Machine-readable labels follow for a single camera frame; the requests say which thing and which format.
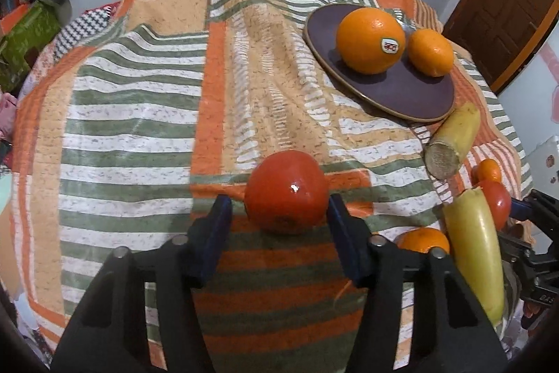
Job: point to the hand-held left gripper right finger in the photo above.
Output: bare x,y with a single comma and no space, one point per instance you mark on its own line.
345,242

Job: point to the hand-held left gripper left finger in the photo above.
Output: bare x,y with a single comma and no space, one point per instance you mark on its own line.
216,237

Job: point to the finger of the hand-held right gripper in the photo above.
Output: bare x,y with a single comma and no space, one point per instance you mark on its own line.
539,207

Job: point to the large red tomato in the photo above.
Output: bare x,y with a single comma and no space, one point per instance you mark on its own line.
286,191

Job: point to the dark purple round plate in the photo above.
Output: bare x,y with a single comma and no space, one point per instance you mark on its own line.
393,93

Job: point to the small red tomato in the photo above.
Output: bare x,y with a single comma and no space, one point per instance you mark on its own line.
500,202

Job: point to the long pale banana piece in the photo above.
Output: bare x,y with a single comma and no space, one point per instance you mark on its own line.
476,250

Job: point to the small tangerine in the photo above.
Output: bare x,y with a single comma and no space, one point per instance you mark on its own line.
421,241
489,170

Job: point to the short cut banana piece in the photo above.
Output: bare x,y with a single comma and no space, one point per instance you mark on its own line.
452,141

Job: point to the striped patchwork blanket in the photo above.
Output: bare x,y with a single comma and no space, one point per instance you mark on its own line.
131,137

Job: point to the small orange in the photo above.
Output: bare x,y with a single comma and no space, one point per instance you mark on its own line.
431,52

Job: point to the large orange with sticker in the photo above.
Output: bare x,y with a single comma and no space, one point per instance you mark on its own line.
369,41

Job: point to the houndstooth patterned cloth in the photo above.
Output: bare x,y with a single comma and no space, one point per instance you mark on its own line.
83,30

